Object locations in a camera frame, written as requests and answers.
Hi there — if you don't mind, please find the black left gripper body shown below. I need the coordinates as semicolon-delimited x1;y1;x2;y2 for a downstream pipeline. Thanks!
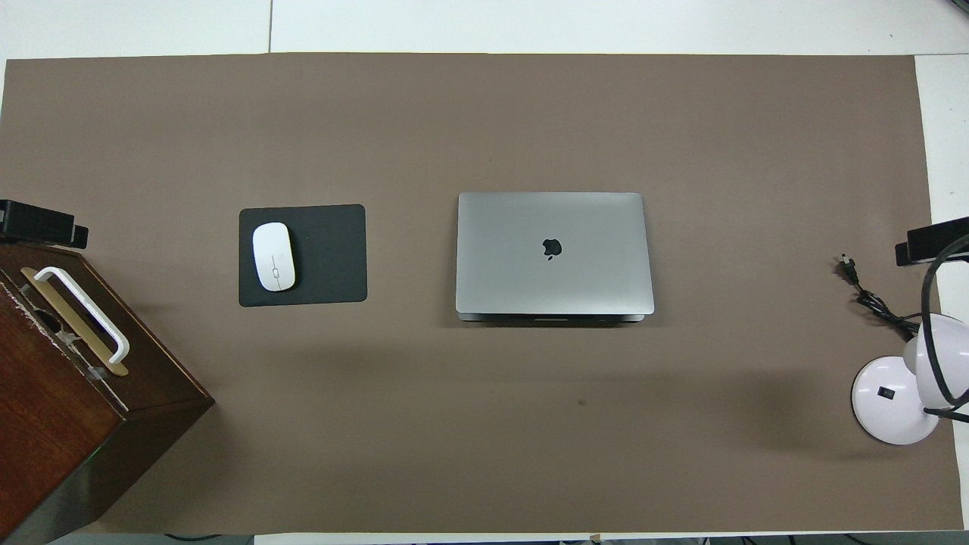
0;199;76;244

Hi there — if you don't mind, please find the silver Apple laptop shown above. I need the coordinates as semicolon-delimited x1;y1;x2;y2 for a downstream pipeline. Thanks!
455;192;656;324

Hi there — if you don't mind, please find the white desk lamp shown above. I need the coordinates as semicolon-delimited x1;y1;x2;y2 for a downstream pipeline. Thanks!
851;312;969;446

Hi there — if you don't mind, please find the dark brown wooden box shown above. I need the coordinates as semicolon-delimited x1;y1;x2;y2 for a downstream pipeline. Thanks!
0;236;216;545

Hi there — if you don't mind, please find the white computer mouse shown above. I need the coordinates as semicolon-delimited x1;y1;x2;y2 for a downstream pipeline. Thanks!
251;222;298;293

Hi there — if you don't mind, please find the black mouse pad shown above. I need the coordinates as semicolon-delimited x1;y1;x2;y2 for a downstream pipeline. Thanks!
238;204;369;308

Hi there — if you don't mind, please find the brown table mat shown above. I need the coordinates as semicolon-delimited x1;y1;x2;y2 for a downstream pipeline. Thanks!
0;53;964;534

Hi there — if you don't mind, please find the black lamp power cable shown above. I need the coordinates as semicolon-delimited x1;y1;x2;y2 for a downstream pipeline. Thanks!
837;256;923;339

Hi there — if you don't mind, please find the white box handle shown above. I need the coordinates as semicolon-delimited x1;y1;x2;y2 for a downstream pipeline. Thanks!
33;266;131;366

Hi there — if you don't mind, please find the gold handle plate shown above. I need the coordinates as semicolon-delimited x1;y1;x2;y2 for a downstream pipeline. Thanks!
20;266;129;377

